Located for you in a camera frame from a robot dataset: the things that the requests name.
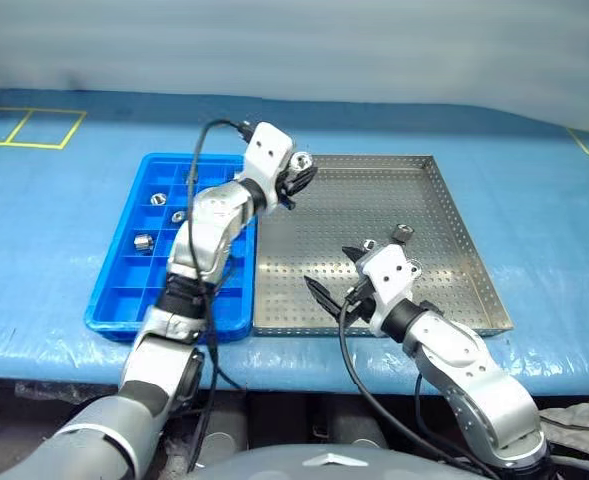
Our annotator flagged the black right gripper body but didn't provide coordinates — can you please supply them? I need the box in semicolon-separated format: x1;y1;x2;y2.
341;279;375;329

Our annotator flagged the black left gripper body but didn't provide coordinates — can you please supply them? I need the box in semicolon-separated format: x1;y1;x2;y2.
273;172;299;210

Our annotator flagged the perforated steel tray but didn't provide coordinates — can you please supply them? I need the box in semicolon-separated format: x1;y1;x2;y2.
251;153;515;337

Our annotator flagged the blue plastic compartment tray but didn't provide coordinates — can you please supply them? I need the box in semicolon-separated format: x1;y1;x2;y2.
83;152;260;344

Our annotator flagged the grey rounded cylinder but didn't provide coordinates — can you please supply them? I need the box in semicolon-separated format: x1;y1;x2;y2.
318;399;390;449
201;429;248;466

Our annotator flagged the grey robot torso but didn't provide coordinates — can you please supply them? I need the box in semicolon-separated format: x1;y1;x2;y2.
188;444;495;480

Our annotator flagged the blue plastic table cover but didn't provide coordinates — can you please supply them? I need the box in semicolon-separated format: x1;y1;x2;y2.
0;88;589;396

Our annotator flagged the grey crumpled cloth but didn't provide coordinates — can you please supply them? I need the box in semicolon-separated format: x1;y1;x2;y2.
538;399;589;441

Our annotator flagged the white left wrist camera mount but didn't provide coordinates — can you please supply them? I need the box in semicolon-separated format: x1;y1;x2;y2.
242;121;294;209

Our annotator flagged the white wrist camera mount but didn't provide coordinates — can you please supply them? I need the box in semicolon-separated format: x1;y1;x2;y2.
242;121;294;209
356;244;423;334

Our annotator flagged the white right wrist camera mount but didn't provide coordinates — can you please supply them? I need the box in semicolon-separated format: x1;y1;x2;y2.
356;244;423;334

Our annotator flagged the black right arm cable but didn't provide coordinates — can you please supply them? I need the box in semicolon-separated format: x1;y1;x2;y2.
337;289;500;480

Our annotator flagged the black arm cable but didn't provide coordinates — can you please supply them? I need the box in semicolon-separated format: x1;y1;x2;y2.
186;118;255;474
337;289;500;480

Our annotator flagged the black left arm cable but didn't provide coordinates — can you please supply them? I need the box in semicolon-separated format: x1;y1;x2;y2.
186;118;255;474

